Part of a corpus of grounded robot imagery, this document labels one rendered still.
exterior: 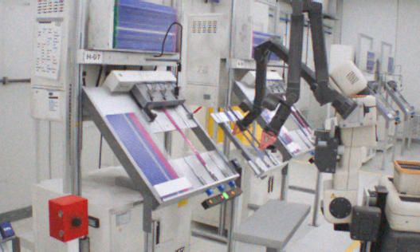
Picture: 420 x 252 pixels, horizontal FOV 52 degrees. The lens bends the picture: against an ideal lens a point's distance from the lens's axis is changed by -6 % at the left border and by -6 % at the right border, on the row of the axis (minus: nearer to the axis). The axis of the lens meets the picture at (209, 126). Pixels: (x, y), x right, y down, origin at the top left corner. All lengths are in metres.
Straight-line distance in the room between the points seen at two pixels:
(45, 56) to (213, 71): 1.46
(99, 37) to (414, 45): 8.01
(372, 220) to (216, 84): 1.87
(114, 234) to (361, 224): 1.18
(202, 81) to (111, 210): 1.62
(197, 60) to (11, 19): 1.49
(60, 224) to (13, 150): 2.05
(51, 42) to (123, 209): 0.94
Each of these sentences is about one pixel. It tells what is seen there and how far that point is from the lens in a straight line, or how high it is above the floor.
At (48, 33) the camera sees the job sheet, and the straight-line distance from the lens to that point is 2.51.
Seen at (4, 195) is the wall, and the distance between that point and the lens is 3.87.
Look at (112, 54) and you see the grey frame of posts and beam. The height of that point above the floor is 1.36.
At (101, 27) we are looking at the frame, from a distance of 2.35.
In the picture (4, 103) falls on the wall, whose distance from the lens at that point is 3.74.
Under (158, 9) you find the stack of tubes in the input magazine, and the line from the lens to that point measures 2.61.
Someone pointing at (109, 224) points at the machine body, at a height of 0.54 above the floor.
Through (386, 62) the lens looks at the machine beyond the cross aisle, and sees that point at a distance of 8.23.
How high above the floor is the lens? 1.33
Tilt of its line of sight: 8 degrees down
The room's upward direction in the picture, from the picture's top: 3 degrees clockwise
